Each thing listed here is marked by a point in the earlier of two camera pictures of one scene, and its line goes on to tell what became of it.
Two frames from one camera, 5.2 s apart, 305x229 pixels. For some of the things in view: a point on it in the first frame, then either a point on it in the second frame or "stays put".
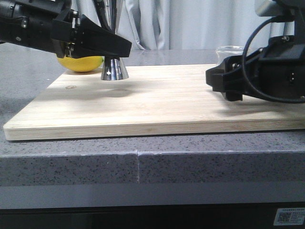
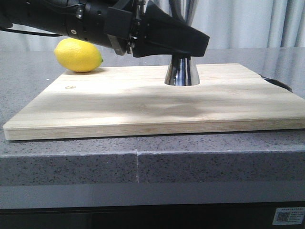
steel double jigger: (113, 68) → (181, 72)
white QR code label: (289, 216) stays put
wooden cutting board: (156, 100) stays put
